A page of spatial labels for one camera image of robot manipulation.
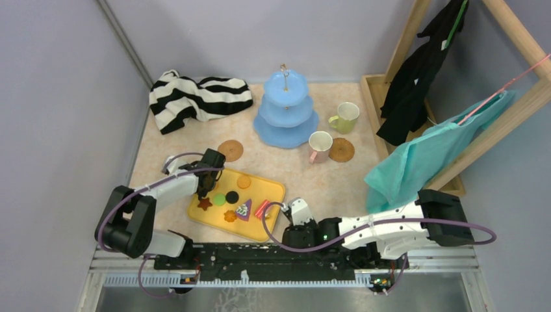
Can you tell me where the yellow plastic tray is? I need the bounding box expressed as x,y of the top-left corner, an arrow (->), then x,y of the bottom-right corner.
187,168 -> 286,242

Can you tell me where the red striped cake slice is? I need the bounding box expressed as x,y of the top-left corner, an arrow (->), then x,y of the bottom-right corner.
255,200 -> 270,219

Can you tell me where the blue three-tier cake stand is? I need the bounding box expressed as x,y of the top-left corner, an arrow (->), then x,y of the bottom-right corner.
253,64 -> 319,149

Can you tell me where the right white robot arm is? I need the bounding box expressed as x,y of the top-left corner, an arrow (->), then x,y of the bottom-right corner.
281,189 -> 474,268

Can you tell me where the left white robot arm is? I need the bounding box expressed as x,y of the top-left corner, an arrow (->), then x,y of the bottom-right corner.
94,148 -> 225,269

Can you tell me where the brown star cookie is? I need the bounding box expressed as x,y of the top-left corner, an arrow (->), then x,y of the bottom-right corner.
197,198 -> 213,211

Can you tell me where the green macaron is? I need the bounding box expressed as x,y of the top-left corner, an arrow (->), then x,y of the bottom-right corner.
212,194 -> 226,206

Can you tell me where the black macaron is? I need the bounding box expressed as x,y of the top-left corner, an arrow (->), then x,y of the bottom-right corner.
225,191 -> 239,204

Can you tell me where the orange flower cookie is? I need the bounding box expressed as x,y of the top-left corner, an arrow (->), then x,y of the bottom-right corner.
224,210 -> 238,222

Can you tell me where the orange round cookie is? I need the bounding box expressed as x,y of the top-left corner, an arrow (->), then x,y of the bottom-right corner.
237,175 -> 251,189

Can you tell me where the left woven round coaster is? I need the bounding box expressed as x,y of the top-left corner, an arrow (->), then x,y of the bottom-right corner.
217,140 -> 244,163

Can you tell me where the woven round coaster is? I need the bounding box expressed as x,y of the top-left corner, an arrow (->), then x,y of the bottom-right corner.
329,138 -> 355,163
217,140 -> 244,163

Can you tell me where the purple triangular cake slice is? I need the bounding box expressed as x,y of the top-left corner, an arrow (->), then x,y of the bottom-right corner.
235,199 -> 252,222

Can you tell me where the black white striped cloth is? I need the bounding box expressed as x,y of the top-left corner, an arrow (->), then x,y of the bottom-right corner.
149,70 -> 253,135

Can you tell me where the right woven round coaster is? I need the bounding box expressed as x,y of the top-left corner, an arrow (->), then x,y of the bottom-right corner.
329,138 -> 355,163

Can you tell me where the pink mug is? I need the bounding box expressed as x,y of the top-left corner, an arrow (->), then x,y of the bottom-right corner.
308,131 -> 333,164

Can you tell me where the teal hanging shirt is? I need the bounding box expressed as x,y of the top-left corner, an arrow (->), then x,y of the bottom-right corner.
365,90 -> 516,214

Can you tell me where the wooden clothes rack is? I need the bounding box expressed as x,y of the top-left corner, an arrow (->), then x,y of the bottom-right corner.
359,0 -> 550,196

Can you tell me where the green mug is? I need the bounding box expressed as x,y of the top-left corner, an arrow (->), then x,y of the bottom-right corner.
328,102 -> 360,135

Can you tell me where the black hanging garment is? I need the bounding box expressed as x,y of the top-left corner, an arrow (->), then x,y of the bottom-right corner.
377,1 -> 468,146

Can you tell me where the pink clothes hanger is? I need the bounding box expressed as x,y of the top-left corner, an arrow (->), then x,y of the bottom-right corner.
455,53 -> 550,125

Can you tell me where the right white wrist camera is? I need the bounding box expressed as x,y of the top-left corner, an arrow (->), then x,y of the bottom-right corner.
287,198 -> 314,225

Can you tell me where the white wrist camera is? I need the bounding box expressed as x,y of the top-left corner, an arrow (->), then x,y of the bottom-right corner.
161,155 -> 181,175
287,198 -> 314,225

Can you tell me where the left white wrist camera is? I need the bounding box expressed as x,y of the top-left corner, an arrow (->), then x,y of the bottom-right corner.
161,155 -> 181,175

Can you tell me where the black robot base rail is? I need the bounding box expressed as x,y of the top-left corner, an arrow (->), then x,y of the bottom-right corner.
154,243 -> 409,293

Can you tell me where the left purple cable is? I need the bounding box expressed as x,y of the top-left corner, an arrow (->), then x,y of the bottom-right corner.
97,151 -> 225,300

